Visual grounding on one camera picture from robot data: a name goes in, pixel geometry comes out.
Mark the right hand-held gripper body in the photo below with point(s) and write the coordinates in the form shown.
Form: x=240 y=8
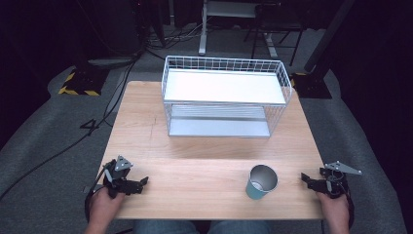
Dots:
x=336 y=183

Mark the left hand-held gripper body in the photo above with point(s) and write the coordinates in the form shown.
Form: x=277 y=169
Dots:
x=114 y=182

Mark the person's left hand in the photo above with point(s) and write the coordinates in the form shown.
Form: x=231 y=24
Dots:
x=103 y=203

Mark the person's right hand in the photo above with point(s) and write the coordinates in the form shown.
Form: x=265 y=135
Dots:
x=334 y=208

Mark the person's legs in jeans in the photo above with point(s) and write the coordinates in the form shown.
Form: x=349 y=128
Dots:
x=168 y=227

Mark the teal cup with metal inside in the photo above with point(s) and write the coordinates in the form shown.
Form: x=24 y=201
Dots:
x=259 y=185

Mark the black stand base striped tape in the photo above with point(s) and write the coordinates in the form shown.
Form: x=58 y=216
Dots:
x=82 y=83
x=311 y=86

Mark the black chair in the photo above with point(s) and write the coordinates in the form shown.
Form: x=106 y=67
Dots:
x=276 y=22

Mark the black slanted stand post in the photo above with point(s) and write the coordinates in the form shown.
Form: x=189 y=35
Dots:
x=328 y=35

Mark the white metal desk frame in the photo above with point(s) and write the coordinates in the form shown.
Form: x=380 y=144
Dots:
x=203 y=29

